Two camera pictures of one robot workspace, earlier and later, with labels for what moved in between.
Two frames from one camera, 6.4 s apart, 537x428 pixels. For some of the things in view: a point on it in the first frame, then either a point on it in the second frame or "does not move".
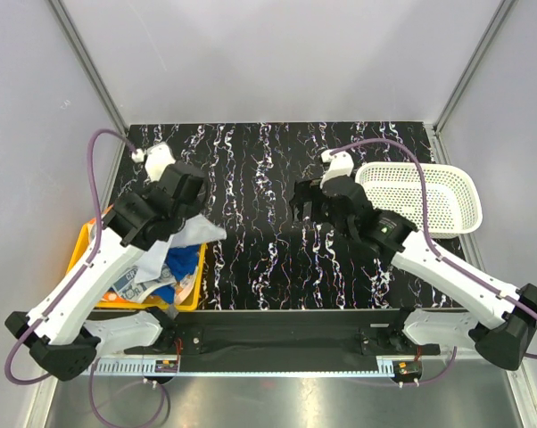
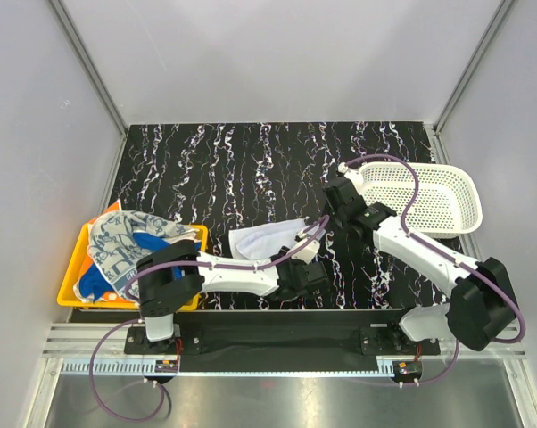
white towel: (195, 231) → (260, 242)
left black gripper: (195, 204) → (296, 262)
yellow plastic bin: (190, 303) does not move
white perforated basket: (452, 203) does not move
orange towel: (112, 297) does not move
